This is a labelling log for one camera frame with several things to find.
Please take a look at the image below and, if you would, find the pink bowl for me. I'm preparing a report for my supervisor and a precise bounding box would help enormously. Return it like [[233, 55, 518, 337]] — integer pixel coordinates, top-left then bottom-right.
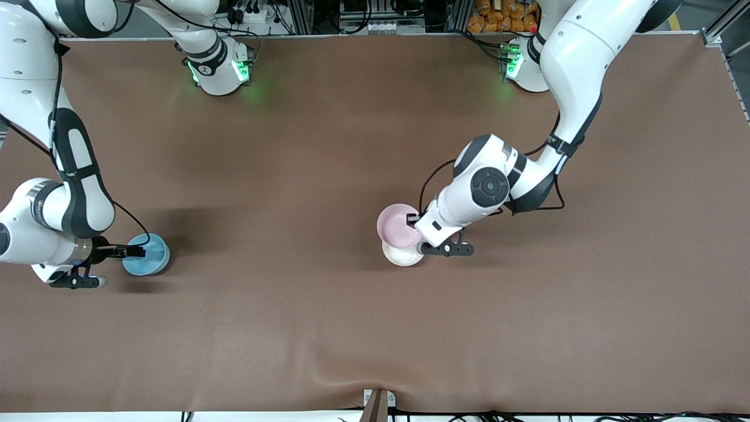
[[377, 203, 424, 249]]

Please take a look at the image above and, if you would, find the blue bowl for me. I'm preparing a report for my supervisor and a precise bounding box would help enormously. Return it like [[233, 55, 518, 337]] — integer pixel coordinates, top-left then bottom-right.
[[122, 233, 171, 276]]

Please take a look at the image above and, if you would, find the white bowl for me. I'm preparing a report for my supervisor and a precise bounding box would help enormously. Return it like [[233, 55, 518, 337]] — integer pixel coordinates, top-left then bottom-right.
[[382, 239, 425, 267]]

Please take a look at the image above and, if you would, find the brown table cover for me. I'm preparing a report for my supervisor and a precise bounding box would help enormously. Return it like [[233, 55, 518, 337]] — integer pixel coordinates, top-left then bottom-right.
[[0, 33, 750, 414]]

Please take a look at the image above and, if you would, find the orange packaged snacks pile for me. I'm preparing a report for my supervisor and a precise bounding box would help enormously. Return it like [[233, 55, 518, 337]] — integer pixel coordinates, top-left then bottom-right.
[[467, 0, 543, 34]]

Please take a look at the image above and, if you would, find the power strip with black plugs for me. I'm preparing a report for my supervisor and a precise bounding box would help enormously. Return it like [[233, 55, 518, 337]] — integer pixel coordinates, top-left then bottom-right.
[[226, 0, 276, 24]]

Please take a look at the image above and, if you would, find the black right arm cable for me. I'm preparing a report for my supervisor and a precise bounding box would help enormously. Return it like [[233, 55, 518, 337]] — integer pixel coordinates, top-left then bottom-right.
[[0, 35, 152, 250]]

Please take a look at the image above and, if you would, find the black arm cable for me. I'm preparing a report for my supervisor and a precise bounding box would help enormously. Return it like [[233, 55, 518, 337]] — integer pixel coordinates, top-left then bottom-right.
[[0, 35, 152, 250], [418, 114, 567, 216]]

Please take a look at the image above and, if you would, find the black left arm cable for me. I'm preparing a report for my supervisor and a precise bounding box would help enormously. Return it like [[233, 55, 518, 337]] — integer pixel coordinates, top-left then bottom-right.
[[418, 114, 567, 216]]

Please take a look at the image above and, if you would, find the brown camera mount post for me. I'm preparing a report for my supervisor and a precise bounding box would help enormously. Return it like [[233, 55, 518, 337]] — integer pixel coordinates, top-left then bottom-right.
[[360, 388, 397, 422]]

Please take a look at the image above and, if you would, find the aluminium frame post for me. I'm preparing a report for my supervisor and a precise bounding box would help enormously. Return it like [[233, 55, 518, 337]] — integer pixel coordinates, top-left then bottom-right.
[[446, 0, 472, 33], [290, 0, 314, 35]]

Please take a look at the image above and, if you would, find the aluminium corner frame beam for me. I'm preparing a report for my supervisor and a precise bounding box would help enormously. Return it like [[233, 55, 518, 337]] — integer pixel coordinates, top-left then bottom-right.
[[701, 0, 750, 124]]

